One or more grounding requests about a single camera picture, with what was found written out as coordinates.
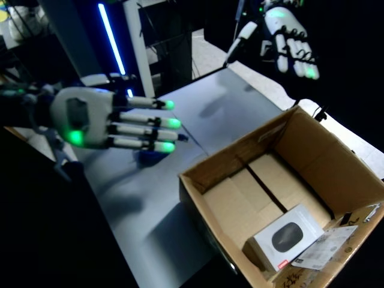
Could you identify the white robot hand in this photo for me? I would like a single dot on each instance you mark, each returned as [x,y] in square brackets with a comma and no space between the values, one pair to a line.
[90,117]
[283,21]

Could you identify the white stand column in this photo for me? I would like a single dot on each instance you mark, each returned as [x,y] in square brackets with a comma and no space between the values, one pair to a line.
[141,60]

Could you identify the small product box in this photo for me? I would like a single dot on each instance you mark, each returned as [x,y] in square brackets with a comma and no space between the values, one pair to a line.
[285,237]

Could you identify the brown cardboard box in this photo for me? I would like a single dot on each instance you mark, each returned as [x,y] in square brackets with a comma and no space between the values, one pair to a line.
[270,186]

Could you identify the blue LED light strip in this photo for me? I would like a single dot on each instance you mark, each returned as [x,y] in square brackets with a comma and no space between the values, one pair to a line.
[112,45]

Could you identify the white bundled object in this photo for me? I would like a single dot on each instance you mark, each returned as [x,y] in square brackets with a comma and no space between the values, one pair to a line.
[24,22]

